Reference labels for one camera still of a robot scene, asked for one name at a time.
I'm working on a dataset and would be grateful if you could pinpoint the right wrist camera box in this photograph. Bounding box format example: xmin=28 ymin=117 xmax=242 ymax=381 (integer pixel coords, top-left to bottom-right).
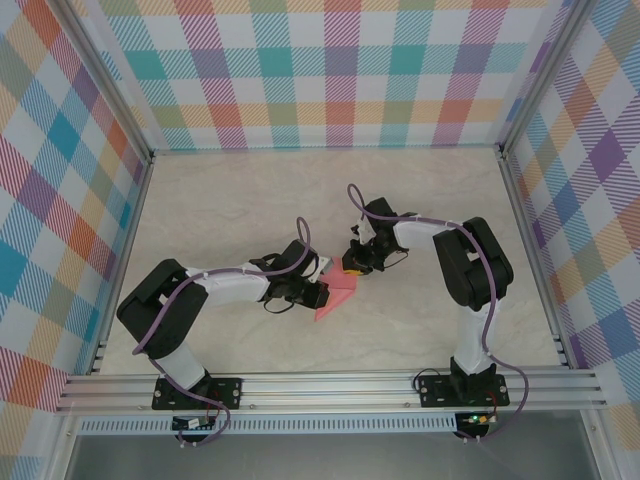
xmin=349 ymin=218 xmax=376 ymax=247

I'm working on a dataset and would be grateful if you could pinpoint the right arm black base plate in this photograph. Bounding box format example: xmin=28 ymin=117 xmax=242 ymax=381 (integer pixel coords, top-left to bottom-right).
xmin=417 ymin=374 xmax=511 ymax=409

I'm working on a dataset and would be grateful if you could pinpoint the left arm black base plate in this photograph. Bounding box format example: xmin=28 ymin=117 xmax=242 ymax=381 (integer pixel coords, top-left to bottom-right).
xmin=152 ymin=377 xmax=244 ymax=412

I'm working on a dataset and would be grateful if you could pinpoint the slotted grey cable duct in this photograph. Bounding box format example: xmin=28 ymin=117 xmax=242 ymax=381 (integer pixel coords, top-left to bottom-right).
xmin=78 ymin=413 xmax=459 ymax=435

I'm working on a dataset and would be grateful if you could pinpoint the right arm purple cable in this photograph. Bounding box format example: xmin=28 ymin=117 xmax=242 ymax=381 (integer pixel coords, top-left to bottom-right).
xmin=346 ymin=183 xmax=531 ymax=445

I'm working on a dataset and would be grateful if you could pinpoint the aluminium frame post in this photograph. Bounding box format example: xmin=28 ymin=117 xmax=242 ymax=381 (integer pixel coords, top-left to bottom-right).
xmin=47 ymin=0 xmax=154 ymax=164
xmin=499 ymin=0 xmax=597 ymax=157

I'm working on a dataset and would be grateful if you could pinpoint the wide aluminium mounting rail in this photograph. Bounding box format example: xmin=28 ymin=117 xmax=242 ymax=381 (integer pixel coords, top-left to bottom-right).
xmin=54 ymin=369 xmax=609 ymax=415

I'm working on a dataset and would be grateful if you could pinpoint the thin aluminium wall rail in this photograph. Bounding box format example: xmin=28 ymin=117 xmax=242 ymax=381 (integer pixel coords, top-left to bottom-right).
xmin=149 ymin=144 xmax=505 ymax=157

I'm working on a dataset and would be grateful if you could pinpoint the aluminium side rail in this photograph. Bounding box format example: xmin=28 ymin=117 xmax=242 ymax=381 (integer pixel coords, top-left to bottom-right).
xmin=88 ymin=154 xmax=156 ymax=375
xmin=499 ymin=147 xmax=575 ymax=371

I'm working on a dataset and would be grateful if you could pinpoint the left gripper thin black wire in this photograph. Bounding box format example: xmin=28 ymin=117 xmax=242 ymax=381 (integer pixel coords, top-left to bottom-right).
xmin=262 ymin=297 xmax=297 ymax=316

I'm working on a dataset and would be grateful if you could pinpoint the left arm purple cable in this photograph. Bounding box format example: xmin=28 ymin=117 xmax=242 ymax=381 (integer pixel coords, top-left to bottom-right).
xmin=131 ymin=216 xmax=321 ymax=448

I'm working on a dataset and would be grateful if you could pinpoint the right gripper thin black wire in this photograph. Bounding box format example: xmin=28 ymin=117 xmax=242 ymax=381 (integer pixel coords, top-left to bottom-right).
xmin=382 ymin=247 xmax=410 ymax=271

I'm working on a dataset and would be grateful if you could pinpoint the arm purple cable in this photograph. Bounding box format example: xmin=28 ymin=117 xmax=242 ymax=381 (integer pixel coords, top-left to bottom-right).
xmin=131 ymin=216 xmax=321 ymax=448
xmin=346 ymin=183 xmax=531 ymax=445

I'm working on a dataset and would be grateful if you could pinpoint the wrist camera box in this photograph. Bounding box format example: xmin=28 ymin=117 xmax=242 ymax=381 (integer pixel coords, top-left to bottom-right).
xmin=349 ymin=218 xmax=376 ymax=247
xmin=305 ymin=254 xmax=336 ymax=286

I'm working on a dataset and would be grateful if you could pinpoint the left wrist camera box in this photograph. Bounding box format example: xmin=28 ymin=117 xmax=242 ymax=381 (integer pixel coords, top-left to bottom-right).
xmin=305 ymin=254 xmax=336 ymax=286

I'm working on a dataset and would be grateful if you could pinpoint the grey metal shelf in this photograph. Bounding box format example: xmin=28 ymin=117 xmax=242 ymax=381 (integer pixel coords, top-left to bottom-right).
xmin=64 ymin=432 xmax=601 ymax=480

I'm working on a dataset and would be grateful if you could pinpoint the gripper thin black wire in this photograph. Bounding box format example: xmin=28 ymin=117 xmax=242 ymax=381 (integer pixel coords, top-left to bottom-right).
xmin=382 ymin=247 xmax=410 ymax=271
xmin=262 ymin=297 xmax=297 ymax=316

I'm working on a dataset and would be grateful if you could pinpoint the pink paper sheet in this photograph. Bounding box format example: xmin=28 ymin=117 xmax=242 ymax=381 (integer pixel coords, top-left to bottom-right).
xmin=314 ymin=257 xmax=359 ymax=324

